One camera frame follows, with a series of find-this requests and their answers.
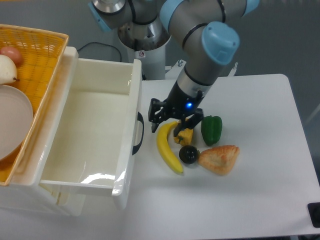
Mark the black corner object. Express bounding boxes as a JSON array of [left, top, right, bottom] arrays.
[[307, 202, 320, 228]]

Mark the white pear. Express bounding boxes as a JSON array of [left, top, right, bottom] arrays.
[[0, 54, 20, 85]]

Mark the beige round plate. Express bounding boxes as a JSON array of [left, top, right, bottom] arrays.
[[0, 85, 33, 159]]

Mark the white plastic drawer cabinet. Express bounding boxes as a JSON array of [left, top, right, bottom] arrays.
[[0, 46, 79, 215]]

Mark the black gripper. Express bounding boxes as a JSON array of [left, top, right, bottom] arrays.
[[148, 81, 204, 137]]

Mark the yellow bell pepper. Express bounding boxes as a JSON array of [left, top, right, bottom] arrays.
[[173, 128, 194, 147]]

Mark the golden triangular pastry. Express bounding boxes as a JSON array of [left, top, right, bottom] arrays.
[[197, 145, 240, 176]]

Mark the black cable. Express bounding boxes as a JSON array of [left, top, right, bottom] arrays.
[[77, 41, 123, 62]]

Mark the yellow banana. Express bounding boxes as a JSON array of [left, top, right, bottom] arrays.
[[156, 121, 184, 175]]

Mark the red apple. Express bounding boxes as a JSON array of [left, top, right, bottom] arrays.
[[0, 46, 24, 68]]

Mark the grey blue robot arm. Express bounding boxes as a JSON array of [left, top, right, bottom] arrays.
[[88, 0, 259, 134]]

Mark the yellow woven basket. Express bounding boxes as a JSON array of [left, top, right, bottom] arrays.
[[0, 24, 69, 186]]

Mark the green bell pepper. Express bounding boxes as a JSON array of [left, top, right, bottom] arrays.
[[201, 115, 223, 147]]

